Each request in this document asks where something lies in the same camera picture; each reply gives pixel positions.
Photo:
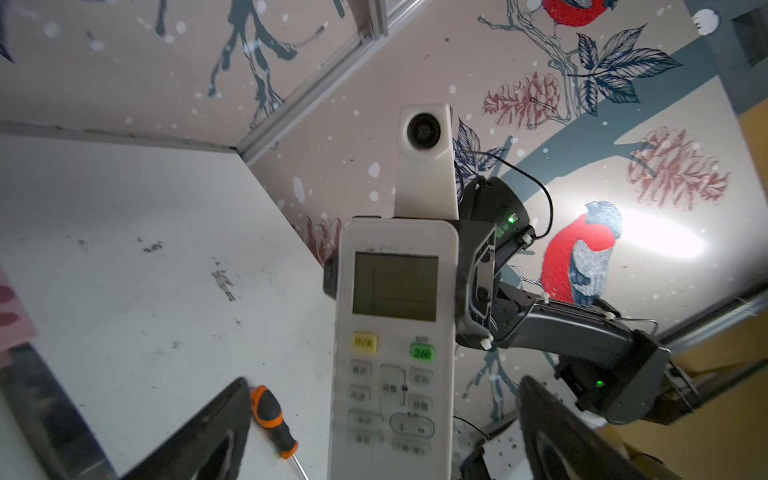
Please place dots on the white remote control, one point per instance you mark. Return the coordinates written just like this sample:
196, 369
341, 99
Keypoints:
393, 379

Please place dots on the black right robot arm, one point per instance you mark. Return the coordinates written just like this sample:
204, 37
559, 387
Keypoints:
616, 373

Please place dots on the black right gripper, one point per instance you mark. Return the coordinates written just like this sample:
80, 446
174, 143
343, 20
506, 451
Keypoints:
401, 281

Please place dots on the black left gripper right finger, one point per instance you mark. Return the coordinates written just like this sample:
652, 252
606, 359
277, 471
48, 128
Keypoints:
558, 445

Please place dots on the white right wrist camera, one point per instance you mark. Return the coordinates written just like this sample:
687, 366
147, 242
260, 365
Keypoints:
425, 172

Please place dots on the orange black screwdriver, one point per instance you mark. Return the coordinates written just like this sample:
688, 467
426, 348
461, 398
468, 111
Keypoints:
268, 414

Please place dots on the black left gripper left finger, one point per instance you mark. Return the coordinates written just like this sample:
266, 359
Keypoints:
209, 446

